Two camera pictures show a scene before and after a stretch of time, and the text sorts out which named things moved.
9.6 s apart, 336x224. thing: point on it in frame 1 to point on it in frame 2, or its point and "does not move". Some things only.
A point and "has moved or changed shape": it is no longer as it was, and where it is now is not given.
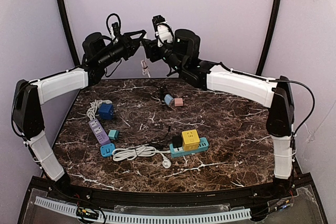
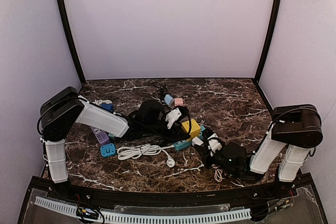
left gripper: x=127 y=46 to x=177 y=128
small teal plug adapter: x=114 y=134 does not move
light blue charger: x=168 y=98 does not move
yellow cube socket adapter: x=190 y=139 has moved or changed shape
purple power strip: x=99 y=132 does not move
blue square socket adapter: x=106 y=149 does not move
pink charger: x=178 y=102 does not move
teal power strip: x=176 y=152 to x=181 y=145
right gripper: x=155 y=51 to x=208 y=149
